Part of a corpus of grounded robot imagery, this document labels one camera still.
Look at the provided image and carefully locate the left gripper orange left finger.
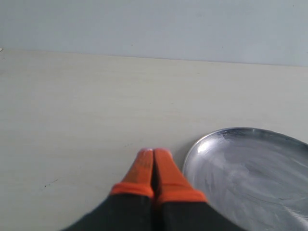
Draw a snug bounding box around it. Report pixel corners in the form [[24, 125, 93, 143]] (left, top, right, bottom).
[[65, 149, 154, 231]]

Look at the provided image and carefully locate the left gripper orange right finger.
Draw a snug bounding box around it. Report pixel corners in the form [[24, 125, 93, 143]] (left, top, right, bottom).
[[154, 149, 235, 231]]

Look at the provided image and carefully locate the round steel plate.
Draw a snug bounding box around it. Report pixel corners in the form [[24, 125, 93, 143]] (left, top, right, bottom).
[[182, 127, 308, 231]]

